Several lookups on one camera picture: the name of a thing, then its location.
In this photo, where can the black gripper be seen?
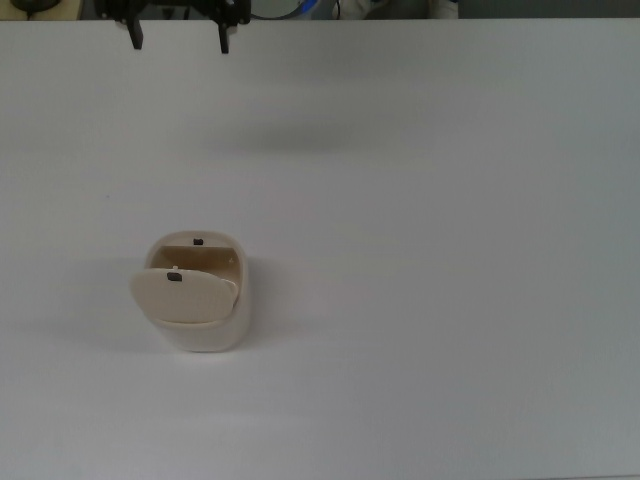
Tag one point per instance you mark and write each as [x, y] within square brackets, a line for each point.
[177, 2]

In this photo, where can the small cream lidded bin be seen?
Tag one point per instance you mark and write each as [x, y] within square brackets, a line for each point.
[210, 327]

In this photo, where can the beige board with black item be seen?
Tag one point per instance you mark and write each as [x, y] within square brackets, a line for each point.
[67, 7]

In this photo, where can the blue rimmed round object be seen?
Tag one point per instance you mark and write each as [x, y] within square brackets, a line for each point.
[295, 7]

